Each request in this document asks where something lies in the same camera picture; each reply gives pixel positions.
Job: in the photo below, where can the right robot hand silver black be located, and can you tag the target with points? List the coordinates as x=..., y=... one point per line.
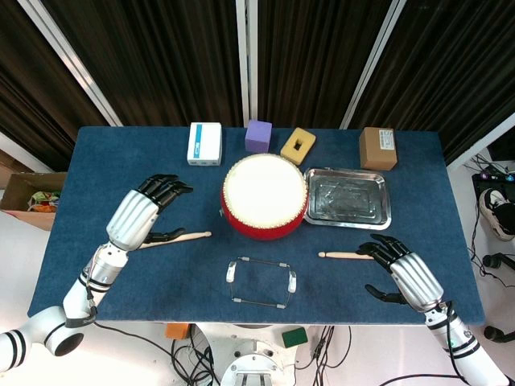
x=418, y=281

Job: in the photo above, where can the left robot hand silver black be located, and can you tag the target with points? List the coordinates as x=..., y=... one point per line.
x=133, y=215

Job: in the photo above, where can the wooden drumstick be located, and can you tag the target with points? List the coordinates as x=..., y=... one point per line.
x=197, y=236
x=342, y=255

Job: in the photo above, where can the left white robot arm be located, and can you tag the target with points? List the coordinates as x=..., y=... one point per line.
x=100, y=273

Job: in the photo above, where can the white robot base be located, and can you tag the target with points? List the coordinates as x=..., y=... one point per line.
x=249, y=350

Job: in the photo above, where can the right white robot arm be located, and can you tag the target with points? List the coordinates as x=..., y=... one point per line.
x=454, y=333

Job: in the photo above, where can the red drum white skin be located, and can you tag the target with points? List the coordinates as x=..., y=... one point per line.
x=263, y=193

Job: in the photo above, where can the blue table cloth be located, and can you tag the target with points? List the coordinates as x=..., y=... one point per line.
x=120, y=161

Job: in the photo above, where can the black cylinder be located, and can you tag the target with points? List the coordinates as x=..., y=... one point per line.
x=497, y=334
x=497, y=261

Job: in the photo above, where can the colourful packets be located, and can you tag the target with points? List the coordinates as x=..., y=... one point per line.
x=42, y=201

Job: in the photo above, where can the white box blue stripe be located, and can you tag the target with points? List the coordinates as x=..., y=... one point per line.
x=204, y=142

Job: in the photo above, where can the black white sneaker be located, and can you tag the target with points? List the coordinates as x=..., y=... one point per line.
x=497, y=213

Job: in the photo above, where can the steel rectangular tray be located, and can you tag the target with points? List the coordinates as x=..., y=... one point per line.
x=346, y=201

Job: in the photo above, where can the open cardboard box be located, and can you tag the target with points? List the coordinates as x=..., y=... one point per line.
x=16, y=189

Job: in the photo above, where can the black device with lights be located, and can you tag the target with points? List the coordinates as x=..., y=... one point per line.
x=493, y=183

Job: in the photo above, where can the orange block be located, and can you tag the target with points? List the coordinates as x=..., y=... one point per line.
x=177, y=330

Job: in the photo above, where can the closed brown cardboard box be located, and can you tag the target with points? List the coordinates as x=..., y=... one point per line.
x=378, y=154

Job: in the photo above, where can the green block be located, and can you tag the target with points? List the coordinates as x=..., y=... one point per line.
x=294, y=337

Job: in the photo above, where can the purple foam cube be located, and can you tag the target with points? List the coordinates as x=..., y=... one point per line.
x=258, y=134

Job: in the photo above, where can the dark curtain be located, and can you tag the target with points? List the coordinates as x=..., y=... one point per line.
x=161, y=60

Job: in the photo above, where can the yellow sponge with hole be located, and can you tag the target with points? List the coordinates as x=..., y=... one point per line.
x=307, y=138

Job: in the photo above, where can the white frame post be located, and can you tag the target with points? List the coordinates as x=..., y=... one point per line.
x=372, y=60
x=18, y=150
x=246, y=60
x=70, y=60
x=479, y=146

